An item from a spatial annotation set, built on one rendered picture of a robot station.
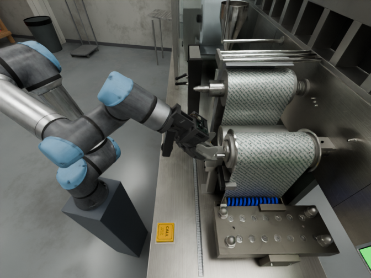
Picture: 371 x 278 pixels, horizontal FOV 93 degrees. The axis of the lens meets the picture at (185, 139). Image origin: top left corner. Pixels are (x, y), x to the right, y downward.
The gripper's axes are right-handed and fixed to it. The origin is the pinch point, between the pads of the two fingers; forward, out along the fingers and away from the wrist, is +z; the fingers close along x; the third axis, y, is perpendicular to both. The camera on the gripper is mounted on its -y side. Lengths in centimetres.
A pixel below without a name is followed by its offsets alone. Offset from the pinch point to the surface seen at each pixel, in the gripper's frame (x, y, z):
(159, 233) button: -13.8, -38.6, 8.4
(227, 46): 72, 16, 9
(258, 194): -3.5, -3.3, 30.1
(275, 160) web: -3.0, 12.6, 14.6
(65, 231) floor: 13, -172, -4
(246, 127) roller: 15.7, 7.6, 14.7
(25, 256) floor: -6, -187, -22
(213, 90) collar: 24.8, 7.4, -2.3
